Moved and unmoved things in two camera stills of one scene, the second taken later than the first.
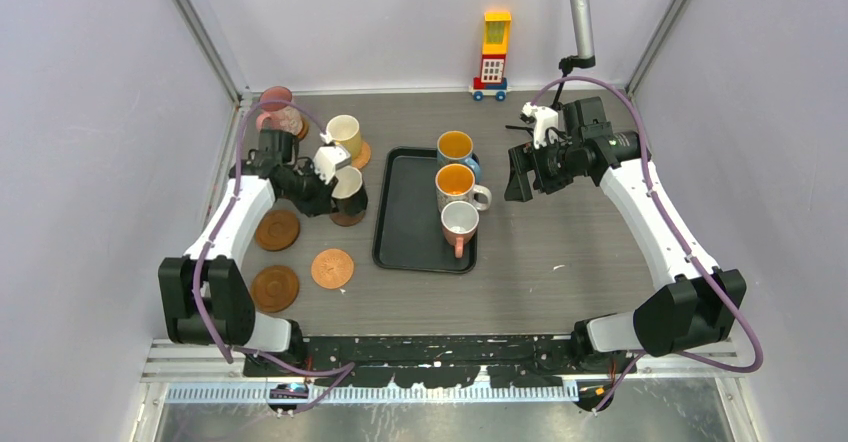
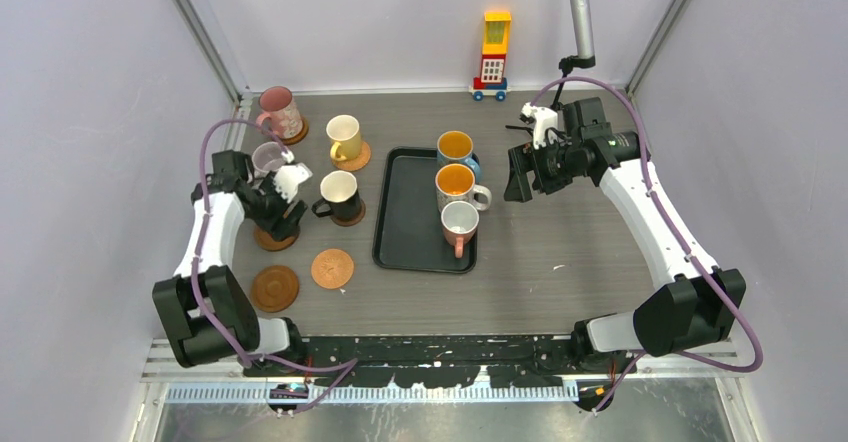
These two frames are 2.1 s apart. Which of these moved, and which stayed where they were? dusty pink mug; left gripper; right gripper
Moved: left gripper
Stayed: right gripper; dusty pink mug
